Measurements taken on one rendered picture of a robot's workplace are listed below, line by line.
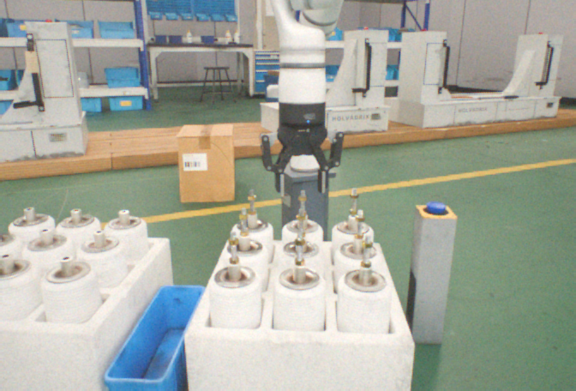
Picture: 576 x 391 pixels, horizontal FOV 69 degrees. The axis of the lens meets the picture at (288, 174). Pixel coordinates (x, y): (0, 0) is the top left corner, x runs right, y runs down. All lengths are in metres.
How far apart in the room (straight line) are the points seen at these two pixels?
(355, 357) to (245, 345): 0.19
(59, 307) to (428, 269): 0.73
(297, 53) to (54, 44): 2.12
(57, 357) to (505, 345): 0.94
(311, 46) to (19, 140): 2.20
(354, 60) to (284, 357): 2.66
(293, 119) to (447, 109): 2.97
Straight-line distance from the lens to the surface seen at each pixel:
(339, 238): 0.97
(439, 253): 0.97
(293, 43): 0.64
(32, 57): 2.62
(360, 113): 3.08
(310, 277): 0.78
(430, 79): 3.49
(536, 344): 1.19
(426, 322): 1.05
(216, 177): 1.89
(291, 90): 0.64
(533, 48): 4.47
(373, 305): 0.76
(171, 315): 1.09
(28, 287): 0.94
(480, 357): 1.09
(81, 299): 0.88
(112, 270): 0.97
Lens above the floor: 0.64
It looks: 16 degrees down
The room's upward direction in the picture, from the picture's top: straight up
